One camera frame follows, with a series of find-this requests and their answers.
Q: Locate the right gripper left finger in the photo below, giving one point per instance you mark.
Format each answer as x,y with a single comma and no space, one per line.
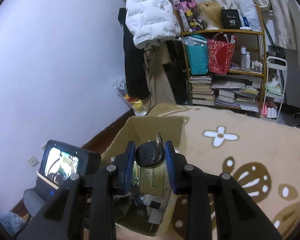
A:
84,202

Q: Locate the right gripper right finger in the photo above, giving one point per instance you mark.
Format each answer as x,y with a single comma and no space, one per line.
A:
237,215

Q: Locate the cardboard box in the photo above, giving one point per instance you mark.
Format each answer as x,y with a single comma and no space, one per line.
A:
140,130

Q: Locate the black key fob with card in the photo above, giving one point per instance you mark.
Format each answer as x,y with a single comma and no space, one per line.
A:
150,157

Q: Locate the large white charger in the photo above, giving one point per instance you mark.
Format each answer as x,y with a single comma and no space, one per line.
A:
157,211

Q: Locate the plastic bag with toys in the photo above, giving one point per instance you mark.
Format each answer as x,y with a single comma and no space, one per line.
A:
134,103

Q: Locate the black hanging coat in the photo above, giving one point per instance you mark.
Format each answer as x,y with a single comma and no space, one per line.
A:
134,71

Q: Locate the beige trench coat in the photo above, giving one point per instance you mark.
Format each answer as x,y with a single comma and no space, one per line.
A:
157,81

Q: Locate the stack of books right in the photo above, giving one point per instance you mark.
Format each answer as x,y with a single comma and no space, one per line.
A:
237,91

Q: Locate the stack of books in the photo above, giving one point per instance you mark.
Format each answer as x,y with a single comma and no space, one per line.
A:
237,91
201,91

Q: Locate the stack of books left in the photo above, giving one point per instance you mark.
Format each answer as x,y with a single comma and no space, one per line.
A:
201,91

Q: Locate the wooden bookshelf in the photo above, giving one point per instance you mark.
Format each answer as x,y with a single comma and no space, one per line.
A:
255,42

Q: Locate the white bottles on shelf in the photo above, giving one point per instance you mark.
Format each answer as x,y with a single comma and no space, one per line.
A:
247,63

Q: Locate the white utility cart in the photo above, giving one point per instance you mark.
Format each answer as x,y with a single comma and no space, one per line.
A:
275,88

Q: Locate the red gift bag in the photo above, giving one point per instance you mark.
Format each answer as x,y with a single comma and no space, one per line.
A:
220,53

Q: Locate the white puffer jacket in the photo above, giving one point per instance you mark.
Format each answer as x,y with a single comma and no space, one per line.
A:
151,22

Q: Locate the teal bag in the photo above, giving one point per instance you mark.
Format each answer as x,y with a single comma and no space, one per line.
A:
197,54

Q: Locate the colourful snack bag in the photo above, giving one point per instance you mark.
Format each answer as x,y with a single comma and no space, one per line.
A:
189,14

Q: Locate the black box with 40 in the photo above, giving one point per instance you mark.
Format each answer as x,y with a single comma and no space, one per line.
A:
230,19

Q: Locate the blonde wig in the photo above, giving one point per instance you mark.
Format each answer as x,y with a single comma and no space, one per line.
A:
210,13

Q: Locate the upper wall socket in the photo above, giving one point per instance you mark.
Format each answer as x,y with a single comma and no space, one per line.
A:
33,161

